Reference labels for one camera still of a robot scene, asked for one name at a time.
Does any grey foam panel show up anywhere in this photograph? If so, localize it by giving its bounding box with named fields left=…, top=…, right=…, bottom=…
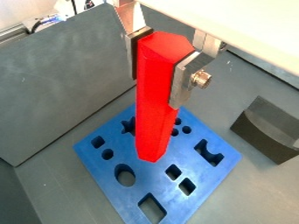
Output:
left=0, top=3, right=134, bottom=166

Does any red hexagonal peg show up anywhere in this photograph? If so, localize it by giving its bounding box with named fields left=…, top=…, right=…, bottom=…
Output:
left=135, top=31, right=194, bottom=163

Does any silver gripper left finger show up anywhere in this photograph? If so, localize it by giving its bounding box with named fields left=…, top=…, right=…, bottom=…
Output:
left=114, top=2, right=154, bottom=80

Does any aluminium frame with cables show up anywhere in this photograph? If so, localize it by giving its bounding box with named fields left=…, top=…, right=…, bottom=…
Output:
left=0, top=0, right=111, bottom=46

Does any blue shape insertion board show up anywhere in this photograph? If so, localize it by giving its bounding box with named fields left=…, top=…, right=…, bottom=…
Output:
left=74, top=106, right=242, bottom=224

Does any dark grey block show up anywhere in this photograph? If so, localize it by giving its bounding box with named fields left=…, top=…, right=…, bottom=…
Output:
left=230, top=96, right=299, bottom=165

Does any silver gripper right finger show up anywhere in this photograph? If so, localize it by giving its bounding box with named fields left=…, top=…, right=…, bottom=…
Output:
left=169, top=30, right=227, bottom=109

